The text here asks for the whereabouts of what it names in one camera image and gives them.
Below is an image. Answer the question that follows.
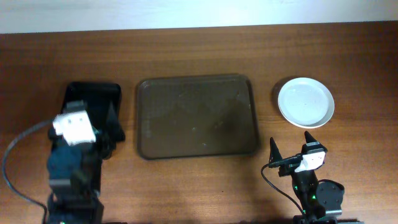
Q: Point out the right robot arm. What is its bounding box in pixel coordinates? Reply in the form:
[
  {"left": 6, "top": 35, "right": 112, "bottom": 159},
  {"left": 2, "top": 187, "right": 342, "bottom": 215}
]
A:
[{"left": 262, "top": 131, "right": 345, "bottom": 223}]

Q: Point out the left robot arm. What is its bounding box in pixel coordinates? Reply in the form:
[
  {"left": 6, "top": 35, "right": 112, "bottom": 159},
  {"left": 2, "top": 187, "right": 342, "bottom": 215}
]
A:
[{"left": 47, "top": 100, "right": 125, "bottom": 223}]

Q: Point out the black tray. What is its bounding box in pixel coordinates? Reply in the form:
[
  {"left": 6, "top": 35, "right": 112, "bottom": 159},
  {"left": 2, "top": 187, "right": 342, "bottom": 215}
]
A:
[{"left": 60, "top": 81, "right": 122, "bottom": 160}]

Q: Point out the brown serving tray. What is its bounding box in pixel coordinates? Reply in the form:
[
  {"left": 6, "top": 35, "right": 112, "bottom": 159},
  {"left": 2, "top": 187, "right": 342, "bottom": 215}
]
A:
[{"left": 136, "top": 74, "right": 261, "bottom": 161}]

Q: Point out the light blue-grey plate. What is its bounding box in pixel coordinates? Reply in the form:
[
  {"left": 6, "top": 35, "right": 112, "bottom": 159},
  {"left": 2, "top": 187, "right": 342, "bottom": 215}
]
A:
[{"left": 277, "top": 77, "right": 335, "bottom": 129}]

